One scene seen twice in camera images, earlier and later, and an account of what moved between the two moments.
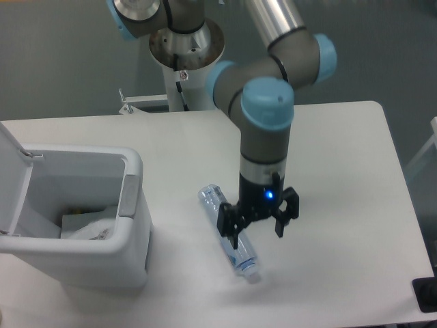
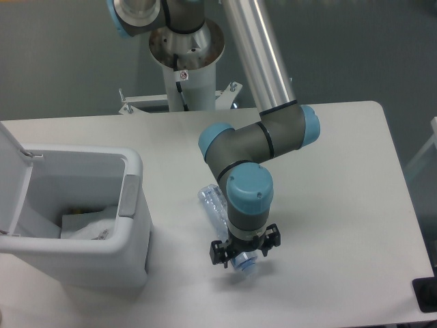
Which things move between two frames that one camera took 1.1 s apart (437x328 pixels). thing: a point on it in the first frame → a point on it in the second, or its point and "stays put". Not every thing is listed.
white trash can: x=65 y=180 stays put
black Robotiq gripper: x=257 y=201 → x=221 y=252
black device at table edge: x=425 y=292 stays put
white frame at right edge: x=433 y=141 stays put
